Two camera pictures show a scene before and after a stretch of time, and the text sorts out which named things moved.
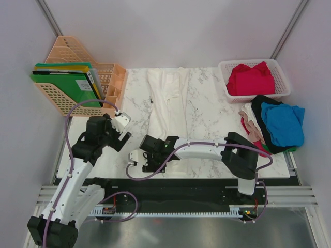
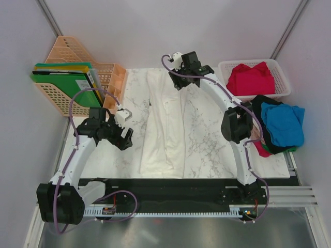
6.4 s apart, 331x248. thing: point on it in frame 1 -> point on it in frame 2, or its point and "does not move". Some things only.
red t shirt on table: (258, 143) does not move
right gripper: (151, 168) -> (174, 77)
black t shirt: (256, 103) does not move
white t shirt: (168, 115) does not move
